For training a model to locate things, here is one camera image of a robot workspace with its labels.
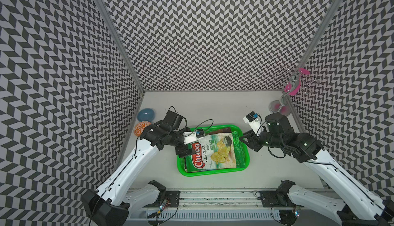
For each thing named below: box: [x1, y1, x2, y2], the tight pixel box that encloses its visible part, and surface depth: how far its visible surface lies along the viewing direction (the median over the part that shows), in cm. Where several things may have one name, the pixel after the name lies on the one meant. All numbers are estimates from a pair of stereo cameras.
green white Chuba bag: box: [185, 130, 246, 173], surface depth 74 cm
